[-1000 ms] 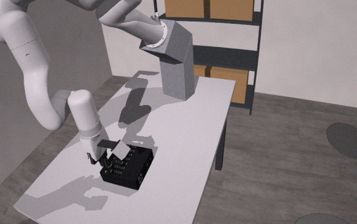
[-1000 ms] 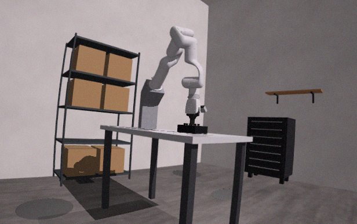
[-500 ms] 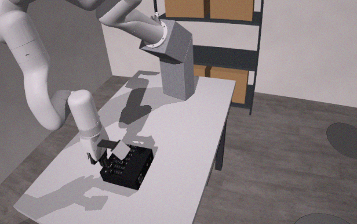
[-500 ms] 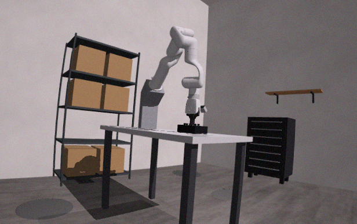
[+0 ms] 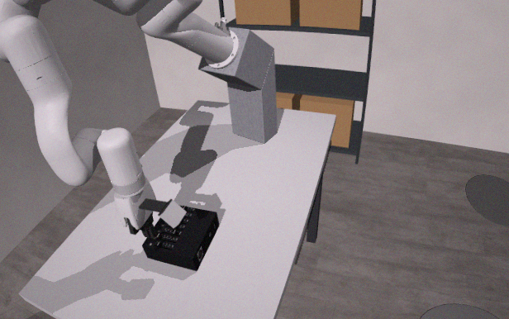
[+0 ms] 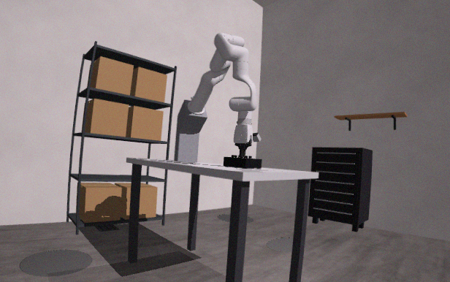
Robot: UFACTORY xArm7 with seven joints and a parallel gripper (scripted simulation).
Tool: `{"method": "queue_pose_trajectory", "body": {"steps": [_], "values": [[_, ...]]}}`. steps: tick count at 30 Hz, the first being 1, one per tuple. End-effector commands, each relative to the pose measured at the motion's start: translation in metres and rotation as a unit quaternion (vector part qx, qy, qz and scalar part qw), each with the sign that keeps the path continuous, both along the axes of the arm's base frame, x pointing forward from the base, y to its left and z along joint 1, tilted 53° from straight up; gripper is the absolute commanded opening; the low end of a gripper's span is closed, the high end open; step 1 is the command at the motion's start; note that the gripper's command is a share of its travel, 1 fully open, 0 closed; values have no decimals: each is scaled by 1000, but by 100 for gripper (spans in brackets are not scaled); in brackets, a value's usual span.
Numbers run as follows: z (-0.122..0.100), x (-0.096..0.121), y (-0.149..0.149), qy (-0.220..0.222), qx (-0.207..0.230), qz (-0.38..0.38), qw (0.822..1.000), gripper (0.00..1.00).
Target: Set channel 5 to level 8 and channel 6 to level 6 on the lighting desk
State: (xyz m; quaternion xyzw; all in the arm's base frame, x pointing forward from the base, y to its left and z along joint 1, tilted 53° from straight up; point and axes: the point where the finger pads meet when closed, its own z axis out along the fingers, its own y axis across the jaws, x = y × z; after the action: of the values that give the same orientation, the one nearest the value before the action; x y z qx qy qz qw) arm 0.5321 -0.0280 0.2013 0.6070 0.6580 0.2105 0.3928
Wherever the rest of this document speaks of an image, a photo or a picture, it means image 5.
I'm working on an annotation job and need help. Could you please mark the black lighting desk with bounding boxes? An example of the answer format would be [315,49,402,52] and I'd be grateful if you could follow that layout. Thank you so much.
[142,205,219,271]

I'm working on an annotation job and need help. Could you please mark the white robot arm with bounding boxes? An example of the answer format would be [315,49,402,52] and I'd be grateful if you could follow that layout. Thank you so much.
[0,0,240,228]

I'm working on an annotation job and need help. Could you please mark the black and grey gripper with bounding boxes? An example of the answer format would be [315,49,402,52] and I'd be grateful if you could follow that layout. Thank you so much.
[114,177,157,239]

